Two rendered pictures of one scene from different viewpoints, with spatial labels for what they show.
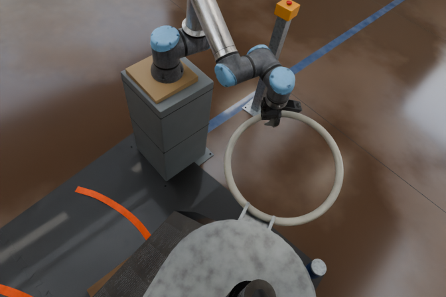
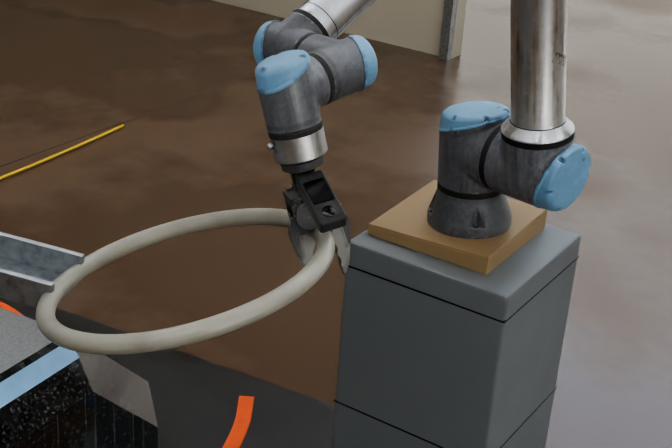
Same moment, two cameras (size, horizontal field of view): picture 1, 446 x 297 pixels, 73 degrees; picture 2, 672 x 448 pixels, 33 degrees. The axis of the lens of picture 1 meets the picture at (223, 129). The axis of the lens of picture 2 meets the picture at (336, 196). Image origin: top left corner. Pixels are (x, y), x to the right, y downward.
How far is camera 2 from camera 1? 204 cm
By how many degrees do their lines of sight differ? 68
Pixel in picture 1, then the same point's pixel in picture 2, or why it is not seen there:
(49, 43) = (621, 266)
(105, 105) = not seen: hidden behind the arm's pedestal
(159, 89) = (404, 221)
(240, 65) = (287, 30)
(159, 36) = (464, 106)
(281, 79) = (274, 59)
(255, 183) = not seen: outside the picture
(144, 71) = not seen: hidden behind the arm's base
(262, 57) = (325, 42)
